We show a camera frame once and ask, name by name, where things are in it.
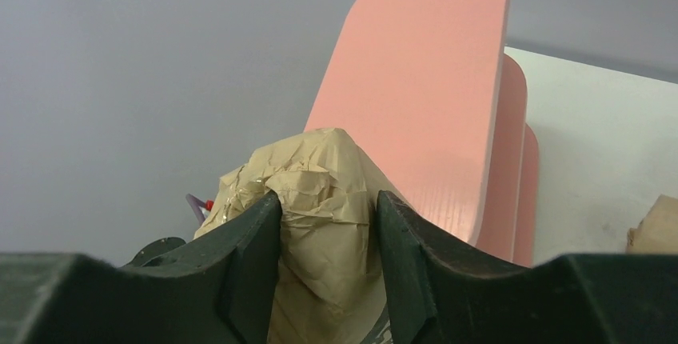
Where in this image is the brown wrapped roll front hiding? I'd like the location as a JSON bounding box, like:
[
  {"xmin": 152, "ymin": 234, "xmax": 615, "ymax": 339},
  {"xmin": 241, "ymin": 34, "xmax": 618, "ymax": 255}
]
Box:
[{"xmin": 626, "ymin": 194, "xmax": 677, "ymax": 254}]

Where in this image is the pink three-tier shelf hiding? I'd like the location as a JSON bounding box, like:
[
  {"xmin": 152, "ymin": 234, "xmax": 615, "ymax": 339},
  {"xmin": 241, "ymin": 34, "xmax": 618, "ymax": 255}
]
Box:
[{"xmin": 306, "ymin": 0, "xmax": 539, "ymax": 266}]

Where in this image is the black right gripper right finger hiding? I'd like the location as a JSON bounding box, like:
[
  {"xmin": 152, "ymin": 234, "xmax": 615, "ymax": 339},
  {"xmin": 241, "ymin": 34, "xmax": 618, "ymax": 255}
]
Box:
[{"xmin": 376, "ymin": 191, "xmax": 677, "ymax": 343}]

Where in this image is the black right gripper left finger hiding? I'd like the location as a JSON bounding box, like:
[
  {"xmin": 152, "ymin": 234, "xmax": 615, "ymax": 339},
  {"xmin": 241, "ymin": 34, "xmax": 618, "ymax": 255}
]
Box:
[{"xmin": 1, "ymin": 192, "xmax": 281, "ymax": 343}]

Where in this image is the brown paper roll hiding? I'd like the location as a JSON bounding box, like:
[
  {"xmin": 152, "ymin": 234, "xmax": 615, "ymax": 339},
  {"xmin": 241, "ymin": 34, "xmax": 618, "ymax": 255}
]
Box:
[{"xmin": 197, "ymin": 128, "xmax": 394, "ymax": 343}]

